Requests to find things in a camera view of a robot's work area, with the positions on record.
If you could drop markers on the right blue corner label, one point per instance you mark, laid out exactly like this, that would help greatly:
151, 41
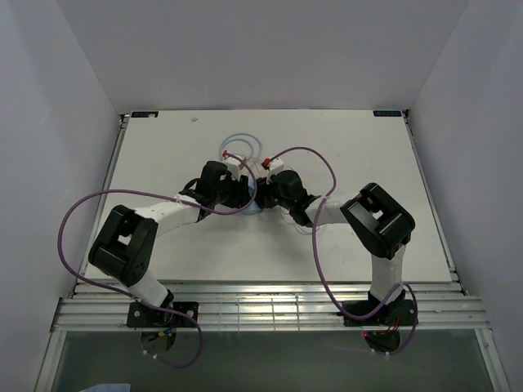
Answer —
387, 113

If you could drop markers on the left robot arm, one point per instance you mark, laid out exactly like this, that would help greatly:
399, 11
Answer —
124, 245

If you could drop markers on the blue corner label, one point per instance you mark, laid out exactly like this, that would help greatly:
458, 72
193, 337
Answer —
387, 113
144, 114

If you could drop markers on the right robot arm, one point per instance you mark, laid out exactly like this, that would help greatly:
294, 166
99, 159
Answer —
381, 224

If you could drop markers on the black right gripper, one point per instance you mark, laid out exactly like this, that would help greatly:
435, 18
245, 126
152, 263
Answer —
263, 192

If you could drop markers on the round blue power socket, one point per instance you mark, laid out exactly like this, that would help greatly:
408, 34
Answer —
253, 207

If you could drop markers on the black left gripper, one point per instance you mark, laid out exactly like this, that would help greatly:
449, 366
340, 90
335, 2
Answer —
241, 192

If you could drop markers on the blue cloth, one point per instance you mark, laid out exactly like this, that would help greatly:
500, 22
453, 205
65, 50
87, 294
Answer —
110, 387

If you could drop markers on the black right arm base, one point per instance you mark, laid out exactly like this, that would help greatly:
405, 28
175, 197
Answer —
395, 325

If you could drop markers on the left blue corner label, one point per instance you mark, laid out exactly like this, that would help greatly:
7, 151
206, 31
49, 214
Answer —
144, 114

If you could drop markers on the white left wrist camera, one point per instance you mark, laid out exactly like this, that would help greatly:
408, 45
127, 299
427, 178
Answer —
234, 163

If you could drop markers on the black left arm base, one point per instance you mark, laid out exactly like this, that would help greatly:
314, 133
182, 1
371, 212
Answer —
158, 329

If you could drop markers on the aluminium table edge rail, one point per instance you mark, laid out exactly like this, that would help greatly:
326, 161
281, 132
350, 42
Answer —
264, 307

